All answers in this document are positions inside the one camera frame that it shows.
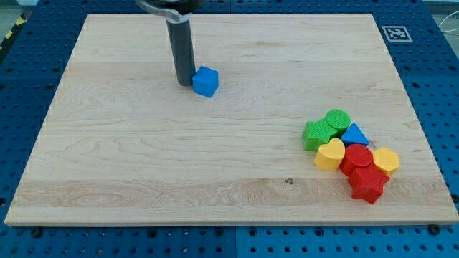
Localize white cable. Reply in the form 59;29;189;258
437;9;459;36

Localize yellow hexagon block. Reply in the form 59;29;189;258
372;147;400;177

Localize blue triangle block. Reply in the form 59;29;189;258
341;123;369;146

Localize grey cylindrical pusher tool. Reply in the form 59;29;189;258
166;13;196;86

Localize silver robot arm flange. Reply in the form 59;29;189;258
135;0;204;24

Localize red star block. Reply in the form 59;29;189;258
348;164;390;204

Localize light wooden board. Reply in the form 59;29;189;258
5;14;458;226

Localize white fiducial marker tag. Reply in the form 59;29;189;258
382;25;412;42

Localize green star block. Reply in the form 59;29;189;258
303;118;338;151

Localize yellow heart block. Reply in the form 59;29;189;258
314;138;346;171

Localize red cylinder block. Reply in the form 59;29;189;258
339;143;373;176

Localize green cylinder block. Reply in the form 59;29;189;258
325;109;351;138

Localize blue cube block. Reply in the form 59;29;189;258
192;66;219;98

